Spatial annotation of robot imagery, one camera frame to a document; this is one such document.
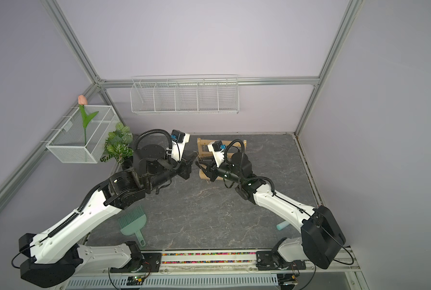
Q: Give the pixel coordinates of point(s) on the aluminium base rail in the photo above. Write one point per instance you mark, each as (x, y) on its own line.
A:
(185, 261)

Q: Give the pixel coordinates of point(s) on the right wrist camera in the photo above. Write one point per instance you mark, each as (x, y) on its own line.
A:
(217, 148)

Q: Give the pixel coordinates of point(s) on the green artificial potted plant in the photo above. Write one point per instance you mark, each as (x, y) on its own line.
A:
(118, 145)

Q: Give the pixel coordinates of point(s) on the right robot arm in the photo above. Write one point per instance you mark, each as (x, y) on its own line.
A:
(321, 238)

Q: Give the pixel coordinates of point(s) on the green dustpan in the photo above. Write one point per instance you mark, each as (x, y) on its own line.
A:
(132, 223)

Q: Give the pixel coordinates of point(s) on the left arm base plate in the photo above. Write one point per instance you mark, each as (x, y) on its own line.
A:
(150, 262)

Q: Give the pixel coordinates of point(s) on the teal small brush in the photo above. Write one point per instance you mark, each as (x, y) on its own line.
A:
(282, 225)

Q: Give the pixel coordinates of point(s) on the white mesh wall basket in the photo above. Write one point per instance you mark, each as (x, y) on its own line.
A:
(68, 142)

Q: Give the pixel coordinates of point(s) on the white wire wall shelf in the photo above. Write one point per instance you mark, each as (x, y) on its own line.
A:
(185, 94)

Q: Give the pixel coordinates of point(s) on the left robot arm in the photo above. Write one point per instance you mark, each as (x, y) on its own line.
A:
(55, 255)

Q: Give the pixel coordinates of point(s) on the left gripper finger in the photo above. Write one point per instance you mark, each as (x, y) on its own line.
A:
(185, 173)
(190, 157)

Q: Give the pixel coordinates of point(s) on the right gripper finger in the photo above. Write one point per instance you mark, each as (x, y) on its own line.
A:
(207, 174)
(203, 165)

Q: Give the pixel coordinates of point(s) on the white slotted cable duct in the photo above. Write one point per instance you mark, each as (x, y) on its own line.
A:
(115, 282)

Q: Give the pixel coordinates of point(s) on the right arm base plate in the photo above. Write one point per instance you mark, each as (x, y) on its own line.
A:
(270, 260)

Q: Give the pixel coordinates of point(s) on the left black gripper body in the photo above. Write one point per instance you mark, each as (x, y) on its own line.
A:
(169, 171)

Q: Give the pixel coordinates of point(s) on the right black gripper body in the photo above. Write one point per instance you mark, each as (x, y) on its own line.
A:
(225, 171)

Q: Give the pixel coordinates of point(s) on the pink artificial tulip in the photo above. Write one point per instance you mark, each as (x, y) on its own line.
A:
(86, 118)

